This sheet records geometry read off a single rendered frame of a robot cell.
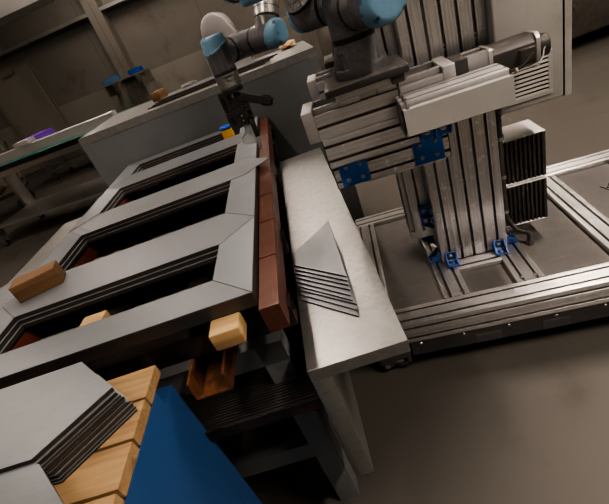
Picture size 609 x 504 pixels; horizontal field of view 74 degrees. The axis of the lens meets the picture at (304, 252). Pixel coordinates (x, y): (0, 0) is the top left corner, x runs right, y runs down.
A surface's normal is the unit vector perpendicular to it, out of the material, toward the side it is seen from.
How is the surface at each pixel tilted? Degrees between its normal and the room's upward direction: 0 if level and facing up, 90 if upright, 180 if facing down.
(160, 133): 90
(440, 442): 0
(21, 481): 0
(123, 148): 90
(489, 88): 90
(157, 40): 90
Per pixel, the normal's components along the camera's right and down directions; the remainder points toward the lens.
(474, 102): -0.04, 0.54
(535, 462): -0.33, -0.80
